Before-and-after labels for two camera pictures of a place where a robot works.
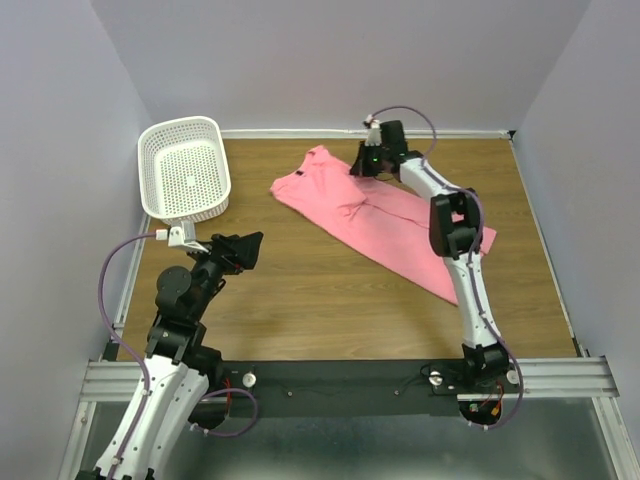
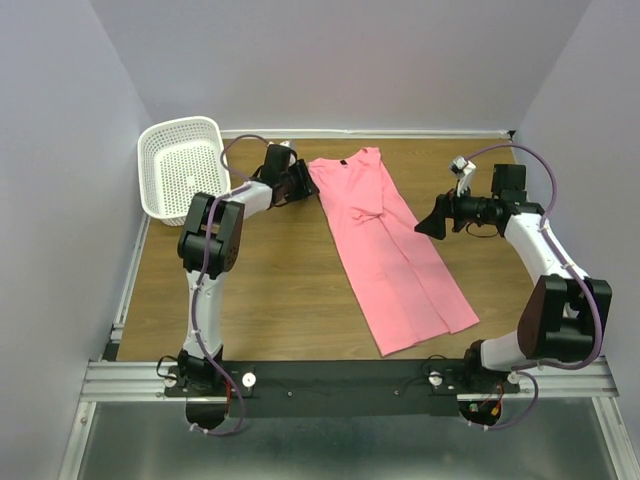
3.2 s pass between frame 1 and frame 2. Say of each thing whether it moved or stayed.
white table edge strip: stayed
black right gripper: moved
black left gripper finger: moved
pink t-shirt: moved
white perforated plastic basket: stayed
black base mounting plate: stayed
